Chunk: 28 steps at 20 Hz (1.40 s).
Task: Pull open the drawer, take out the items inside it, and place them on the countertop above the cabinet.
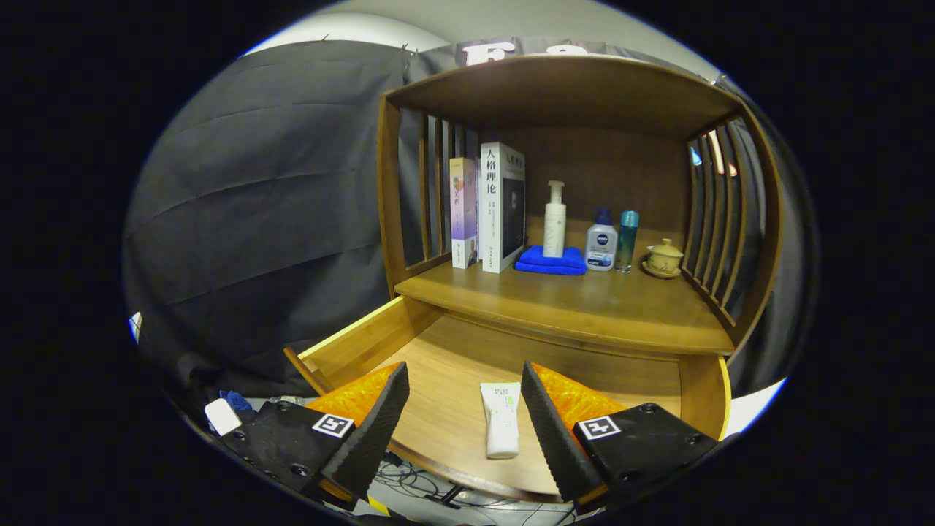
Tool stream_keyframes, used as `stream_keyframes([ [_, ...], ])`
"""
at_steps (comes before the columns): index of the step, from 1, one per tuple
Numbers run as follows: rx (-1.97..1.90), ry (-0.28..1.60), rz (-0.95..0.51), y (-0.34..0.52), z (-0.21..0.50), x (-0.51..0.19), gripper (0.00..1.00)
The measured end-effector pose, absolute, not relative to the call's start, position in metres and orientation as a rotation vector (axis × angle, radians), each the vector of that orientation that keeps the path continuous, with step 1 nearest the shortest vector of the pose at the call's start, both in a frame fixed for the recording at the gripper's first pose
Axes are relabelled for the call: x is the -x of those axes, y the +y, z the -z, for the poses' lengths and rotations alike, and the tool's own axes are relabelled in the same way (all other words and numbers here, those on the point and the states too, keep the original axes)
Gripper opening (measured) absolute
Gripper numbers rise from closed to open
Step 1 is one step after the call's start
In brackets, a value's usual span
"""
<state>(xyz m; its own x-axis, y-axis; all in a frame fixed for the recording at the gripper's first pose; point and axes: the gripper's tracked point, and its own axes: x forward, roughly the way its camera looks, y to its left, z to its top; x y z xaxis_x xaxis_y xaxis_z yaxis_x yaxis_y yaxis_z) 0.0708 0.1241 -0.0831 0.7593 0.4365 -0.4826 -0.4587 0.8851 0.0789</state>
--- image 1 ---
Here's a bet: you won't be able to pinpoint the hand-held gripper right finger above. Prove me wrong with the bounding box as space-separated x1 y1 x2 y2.
521 359 720 516

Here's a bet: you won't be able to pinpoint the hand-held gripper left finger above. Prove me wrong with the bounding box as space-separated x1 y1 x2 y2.
219 362 411 512

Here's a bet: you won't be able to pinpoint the white tube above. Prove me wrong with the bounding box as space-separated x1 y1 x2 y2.
480 381 522 460

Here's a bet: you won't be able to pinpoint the wooden drawer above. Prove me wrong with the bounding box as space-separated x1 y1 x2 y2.
283 296 733 505

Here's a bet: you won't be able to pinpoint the wooden countertop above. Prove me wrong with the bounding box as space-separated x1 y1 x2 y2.
394 245 735 357

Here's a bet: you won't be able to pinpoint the wooden cabinet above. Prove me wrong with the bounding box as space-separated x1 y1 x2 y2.
376 55 784 399

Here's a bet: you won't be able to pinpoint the small white box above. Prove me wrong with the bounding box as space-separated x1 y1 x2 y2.
204 398 243 437

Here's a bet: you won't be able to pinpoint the blue folded cloth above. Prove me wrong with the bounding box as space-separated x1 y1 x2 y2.
514 245 588 276

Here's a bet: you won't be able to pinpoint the white bottle blue cap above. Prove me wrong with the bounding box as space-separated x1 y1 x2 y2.
585 210 619 272

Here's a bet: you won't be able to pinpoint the white table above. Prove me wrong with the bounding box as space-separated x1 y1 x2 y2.
723 376 790 439

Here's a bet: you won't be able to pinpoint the ceramic lidded teacup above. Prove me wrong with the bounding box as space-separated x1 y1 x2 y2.
641 238 685 280

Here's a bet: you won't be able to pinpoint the teal bottle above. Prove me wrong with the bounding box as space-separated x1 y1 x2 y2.
615 210 640 274

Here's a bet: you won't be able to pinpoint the white pump bottle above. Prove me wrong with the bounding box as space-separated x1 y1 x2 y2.
543 180 568 259

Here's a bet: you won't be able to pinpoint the white book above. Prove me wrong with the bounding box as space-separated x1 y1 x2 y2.
478 142 527 275

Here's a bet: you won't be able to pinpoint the purple book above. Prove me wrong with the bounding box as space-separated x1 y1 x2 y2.
449 157 479 270

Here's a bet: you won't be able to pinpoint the black backdrop cloth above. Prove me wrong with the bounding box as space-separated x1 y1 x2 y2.
124 37 819 410

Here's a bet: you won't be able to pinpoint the black cables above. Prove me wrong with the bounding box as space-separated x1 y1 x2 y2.
373 453 578 526

